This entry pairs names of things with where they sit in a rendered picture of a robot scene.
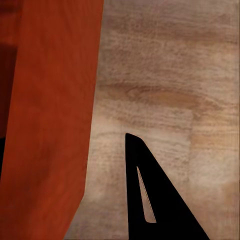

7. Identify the storage box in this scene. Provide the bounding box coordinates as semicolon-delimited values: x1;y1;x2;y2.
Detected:
0;0;104;240

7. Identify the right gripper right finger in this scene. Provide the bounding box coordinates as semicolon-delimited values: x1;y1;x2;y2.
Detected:
125;133;210;240

